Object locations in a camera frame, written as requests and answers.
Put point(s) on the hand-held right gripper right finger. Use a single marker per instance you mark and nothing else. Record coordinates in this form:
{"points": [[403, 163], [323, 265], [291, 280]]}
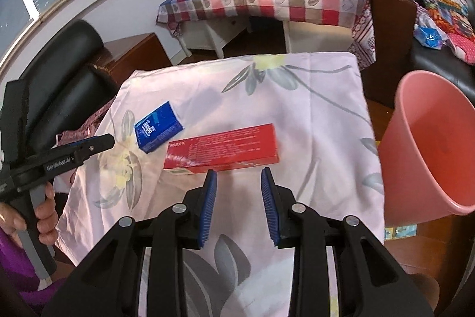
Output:
{"points": [[267, 207]]}

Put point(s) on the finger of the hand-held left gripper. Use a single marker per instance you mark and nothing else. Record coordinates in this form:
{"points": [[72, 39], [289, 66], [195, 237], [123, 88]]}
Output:
{"points": [[96, 146]]}

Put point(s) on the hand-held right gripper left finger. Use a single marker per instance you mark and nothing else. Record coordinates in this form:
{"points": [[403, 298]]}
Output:
{"points": [[209, 207]]}

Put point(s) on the long red cardboard box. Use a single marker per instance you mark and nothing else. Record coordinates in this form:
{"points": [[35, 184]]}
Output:
{"points": [[222, 150]]}

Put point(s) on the blue tissue packet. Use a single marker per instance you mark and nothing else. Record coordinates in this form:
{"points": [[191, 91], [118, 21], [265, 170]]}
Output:
{"points": [[156, 125]]}

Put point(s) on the pink plastic bin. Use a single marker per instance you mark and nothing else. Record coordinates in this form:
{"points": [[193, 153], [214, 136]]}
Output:
{"points": [[426, 161]]}

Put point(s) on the person's left hand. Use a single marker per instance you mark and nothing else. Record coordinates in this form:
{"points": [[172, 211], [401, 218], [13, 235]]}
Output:
{"points": [[48, 216]]}

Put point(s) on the maroon patterned cloth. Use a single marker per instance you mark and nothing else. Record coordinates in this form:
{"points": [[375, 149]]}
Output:
{"points": [[68, 137]]}

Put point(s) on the black leather sofa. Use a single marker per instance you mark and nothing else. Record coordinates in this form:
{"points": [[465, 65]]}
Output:
{"points": [[55, 53]]}

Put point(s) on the brown wooden side table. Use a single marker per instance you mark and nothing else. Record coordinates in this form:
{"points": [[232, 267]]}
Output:
{"points": [[137, 53]]}

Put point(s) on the pink floral tablecloth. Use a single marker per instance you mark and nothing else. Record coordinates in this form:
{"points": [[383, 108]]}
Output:
{"points": [[315, 109]]}

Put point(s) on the small colourful floor box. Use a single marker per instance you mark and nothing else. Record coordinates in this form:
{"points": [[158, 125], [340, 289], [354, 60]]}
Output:
{"points": [[400, 231]]}

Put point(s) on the purple clothing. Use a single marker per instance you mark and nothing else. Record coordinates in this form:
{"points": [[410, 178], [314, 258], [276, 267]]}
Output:
{"points": [[15, 265]]}

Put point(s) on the white table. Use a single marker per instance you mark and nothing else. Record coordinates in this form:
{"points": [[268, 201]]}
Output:
{"points": [[211, 34]]}

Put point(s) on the dark wooden cabinet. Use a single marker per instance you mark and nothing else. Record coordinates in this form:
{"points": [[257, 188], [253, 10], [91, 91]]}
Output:
{"points": [[389, 23]]}

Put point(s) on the blue plastic packet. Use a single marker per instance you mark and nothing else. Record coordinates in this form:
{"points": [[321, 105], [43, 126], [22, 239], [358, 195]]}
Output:
{"points": [[428, 36]]}

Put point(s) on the colourful printed cushion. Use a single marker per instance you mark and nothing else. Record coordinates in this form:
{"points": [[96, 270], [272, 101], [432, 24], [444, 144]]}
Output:
{"points": [[441, 1]]}

